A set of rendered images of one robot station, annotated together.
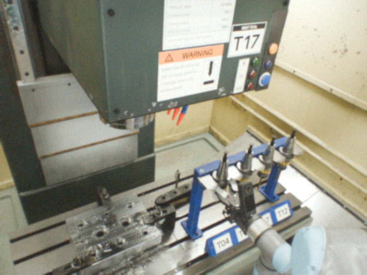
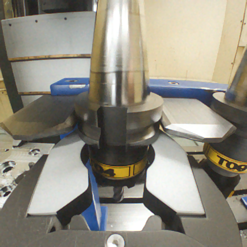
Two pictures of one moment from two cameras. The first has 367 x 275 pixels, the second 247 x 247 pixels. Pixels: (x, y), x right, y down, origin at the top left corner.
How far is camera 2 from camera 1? 1.01 m
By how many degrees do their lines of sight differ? 28
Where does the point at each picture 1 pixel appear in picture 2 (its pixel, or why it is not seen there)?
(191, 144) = (179, 139)
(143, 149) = not seen: hidden behind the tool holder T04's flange
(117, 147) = not seen: hidden behind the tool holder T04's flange
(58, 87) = (28, 23)
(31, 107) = (9, 41)
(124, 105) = not seen: outside the picture
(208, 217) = (136, 219)
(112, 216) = (6, 155)
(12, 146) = (7, 81)
